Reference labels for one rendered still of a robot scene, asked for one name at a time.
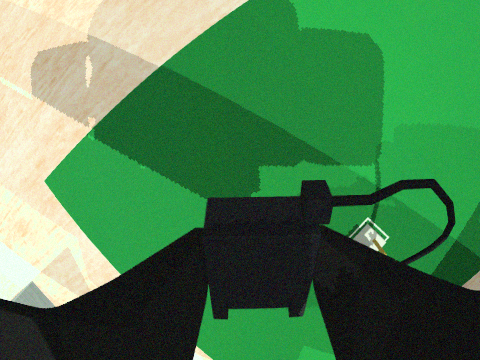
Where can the green circuit board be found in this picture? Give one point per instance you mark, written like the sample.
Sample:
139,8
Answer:
359,93

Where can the black connector plug with cable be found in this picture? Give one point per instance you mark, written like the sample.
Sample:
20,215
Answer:
260,252

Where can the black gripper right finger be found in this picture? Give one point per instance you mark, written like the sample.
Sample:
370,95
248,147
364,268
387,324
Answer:
376,308

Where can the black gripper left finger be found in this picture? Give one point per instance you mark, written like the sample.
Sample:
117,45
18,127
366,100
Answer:
151,312

